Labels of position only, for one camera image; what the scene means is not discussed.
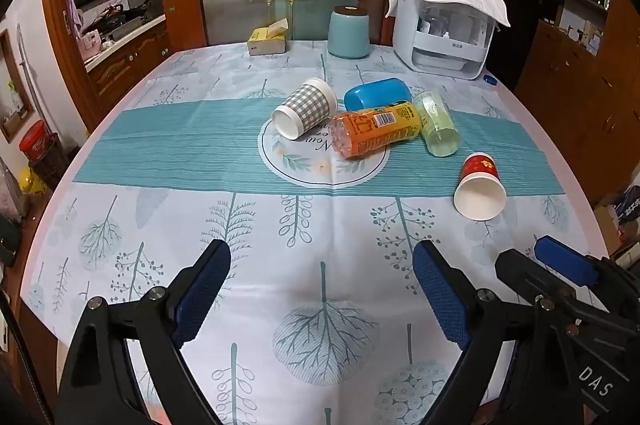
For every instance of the small blue bottle cap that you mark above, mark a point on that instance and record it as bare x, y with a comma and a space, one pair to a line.
490, 79

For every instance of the blue plastic cup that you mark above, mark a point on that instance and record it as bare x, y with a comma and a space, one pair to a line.
376, 94

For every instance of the grey checked paper cup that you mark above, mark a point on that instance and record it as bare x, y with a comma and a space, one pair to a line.
308, 106

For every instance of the yellow tissue box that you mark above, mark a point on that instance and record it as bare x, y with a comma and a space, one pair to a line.
269, 40

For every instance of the red paper cup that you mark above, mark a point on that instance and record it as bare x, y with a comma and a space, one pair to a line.
480, 194

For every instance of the leaf patterned tablecloth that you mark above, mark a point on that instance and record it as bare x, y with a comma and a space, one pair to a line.
320, 320

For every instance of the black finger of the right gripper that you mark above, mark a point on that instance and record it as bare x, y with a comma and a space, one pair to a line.
582, 270

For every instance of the white desktop organizer cabinet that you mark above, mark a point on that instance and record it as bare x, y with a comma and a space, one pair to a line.
444, 39

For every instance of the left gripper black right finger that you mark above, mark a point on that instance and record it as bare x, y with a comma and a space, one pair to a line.
479, 323

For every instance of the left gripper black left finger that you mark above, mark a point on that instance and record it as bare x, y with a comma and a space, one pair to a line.
99, 385

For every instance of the teal ceramic jar wooden lid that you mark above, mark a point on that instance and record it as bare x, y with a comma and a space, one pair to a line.
348, 35

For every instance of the red bucket on floor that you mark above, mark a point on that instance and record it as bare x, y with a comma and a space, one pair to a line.
35, 141

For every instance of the green translucent plastic cup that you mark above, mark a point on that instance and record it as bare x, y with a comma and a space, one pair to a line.
438, 131

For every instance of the dark wooden sideboard cabinet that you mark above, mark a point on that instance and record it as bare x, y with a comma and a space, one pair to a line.
581, 83

